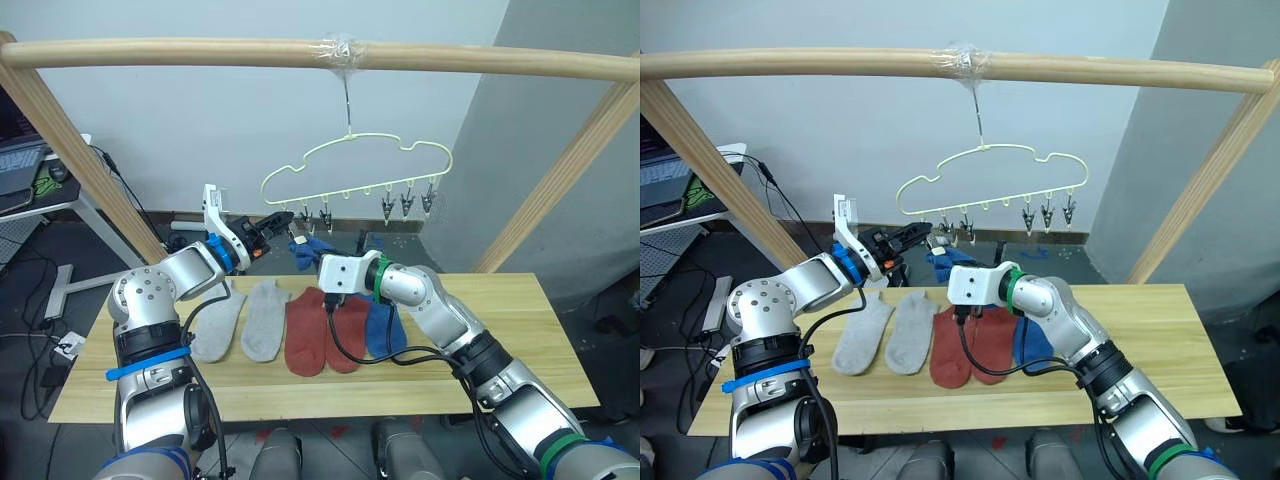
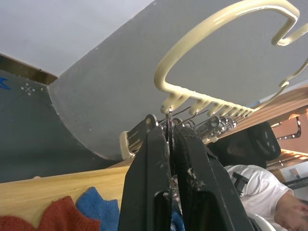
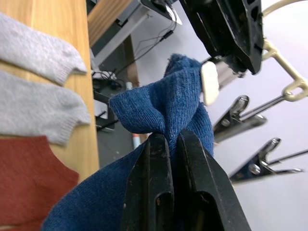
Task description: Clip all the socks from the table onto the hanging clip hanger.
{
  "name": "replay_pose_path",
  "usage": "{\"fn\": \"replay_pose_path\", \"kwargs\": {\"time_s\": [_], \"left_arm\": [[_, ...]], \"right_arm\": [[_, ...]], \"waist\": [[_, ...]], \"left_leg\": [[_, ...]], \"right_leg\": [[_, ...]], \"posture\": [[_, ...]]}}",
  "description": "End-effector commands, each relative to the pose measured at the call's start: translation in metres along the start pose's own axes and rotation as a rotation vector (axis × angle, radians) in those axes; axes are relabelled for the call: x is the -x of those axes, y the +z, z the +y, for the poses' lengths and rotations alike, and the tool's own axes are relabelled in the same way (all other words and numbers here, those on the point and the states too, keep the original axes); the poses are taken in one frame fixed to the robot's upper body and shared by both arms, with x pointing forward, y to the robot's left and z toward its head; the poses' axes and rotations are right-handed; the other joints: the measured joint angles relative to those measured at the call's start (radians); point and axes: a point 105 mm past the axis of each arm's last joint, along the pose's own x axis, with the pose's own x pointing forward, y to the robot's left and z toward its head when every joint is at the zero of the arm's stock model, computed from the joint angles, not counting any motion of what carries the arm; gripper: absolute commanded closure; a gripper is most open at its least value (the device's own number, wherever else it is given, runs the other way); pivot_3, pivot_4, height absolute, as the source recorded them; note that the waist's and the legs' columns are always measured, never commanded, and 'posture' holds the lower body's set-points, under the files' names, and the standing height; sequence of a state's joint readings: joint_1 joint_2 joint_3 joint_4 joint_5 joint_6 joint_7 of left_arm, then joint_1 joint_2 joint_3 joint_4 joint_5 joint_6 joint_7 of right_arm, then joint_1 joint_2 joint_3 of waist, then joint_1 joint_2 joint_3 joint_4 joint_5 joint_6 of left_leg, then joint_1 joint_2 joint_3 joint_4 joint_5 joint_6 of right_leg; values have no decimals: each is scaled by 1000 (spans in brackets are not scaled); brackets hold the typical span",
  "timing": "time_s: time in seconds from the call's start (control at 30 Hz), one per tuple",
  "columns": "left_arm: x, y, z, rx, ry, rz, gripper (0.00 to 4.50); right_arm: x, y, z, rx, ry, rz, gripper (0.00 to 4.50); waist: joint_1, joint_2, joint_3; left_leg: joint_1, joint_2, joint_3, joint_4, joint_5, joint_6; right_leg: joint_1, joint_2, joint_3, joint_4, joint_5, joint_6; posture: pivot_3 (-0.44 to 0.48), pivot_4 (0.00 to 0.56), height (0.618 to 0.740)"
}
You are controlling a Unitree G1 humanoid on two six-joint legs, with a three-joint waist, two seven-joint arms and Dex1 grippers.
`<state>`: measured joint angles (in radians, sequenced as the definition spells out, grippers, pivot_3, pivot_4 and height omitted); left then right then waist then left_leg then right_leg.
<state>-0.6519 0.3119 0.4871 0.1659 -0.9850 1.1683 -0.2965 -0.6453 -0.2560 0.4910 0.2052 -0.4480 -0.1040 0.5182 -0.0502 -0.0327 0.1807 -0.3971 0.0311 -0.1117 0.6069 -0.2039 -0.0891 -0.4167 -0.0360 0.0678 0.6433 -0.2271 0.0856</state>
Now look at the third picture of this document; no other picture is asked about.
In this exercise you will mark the rust red knitted sock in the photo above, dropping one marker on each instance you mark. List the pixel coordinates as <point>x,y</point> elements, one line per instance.
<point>29,183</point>

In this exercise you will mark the light grey knitted sock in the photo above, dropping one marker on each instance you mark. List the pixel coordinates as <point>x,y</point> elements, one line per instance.
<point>38,106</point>
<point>36,50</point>

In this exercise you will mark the metal clip with white pad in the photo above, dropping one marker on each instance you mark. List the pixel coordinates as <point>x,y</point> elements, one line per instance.
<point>209,81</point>

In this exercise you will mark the wood top background desk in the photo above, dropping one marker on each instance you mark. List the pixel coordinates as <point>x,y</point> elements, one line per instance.
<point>108,26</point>

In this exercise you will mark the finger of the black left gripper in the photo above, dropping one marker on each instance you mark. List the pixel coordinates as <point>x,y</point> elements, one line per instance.
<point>245,31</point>
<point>204,21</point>

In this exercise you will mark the metal hanger clip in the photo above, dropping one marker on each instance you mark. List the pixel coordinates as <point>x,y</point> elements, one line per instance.
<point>237,120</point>
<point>255,166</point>

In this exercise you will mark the blue knitted sock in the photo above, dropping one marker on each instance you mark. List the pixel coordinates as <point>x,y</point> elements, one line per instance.
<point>149,103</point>

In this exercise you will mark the cream plastic clip hanger frame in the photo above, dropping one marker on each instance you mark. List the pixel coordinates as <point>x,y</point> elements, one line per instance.
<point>288,68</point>

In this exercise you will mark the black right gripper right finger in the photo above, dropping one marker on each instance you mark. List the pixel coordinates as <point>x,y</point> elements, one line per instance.
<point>207,192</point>

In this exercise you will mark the dark flat desk device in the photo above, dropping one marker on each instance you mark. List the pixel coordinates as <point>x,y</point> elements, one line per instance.
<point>163,9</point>

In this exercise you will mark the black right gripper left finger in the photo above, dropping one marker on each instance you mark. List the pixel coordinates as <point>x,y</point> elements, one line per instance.
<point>149,187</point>

